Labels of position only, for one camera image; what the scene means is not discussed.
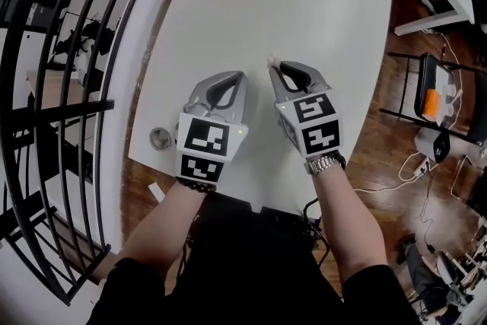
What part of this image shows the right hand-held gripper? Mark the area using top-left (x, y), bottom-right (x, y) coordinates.
top-left (268, 59), bottom-right (344, 160)

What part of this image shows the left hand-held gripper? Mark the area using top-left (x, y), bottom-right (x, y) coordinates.
top-left (174, 69), bottom-right (251, 184)

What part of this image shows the person's left forearm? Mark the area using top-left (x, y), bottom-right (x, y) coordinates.
top-left (119, 180), bottom-right (214, 275)

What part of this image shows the person's right forearm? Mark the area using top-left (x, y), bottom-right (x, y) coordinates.
top-left (311, 167), bottom-right (389, 288)

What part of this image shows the white square table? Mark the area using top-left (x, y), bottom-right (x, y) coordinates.
top-left (127, 0), bottom-right (393, 216)

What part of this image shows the silver wristwatch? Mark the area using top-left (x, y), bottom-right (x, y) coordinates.
top-left (306, 155), bottom-right (343, 175)

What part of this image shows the white card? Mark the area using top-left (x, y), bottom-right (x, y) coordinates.
top-left (148, 182), bottom-right (164, 202)

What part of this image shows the orange box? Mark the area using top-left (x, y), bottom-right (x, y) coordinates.
top-left (424, 89), bottom-right (442, 119)

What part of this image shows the white device with black face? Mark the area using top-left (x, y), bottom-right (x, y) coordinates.
top-left (414, 125), bottom-right (452, 164)

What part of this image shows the black metal railing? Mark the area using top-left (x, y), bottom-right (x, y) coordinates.
top-left (0, 0), bottom-right (183, 307)

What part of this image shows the light wooden table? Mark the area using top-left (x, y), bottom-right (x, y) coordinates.
top-left (26, 68), bottom-right (103, 126)

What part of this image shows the person's black shirt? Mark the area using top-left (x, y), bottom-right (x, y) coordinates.
top-left (85, 201), bottom-right (423, 325)

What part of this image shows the black folding chair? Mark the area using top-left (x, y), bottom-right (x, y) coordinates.
top-left (380, 52), bottom-right (487, 148)

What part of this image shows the grey round cable grommet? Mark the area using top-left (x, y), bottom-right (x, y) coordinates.
top-left (149, 127), bottom-right (171, 151)

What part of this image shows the black bead bracelet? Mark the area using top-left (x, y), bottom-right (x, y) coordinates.
top-left (175, 177), bottom-right (218, 195)

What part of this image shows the long white cable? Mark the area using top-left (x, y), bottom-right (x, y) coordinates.
top-left (352, 32), bottom-right (463, 195)

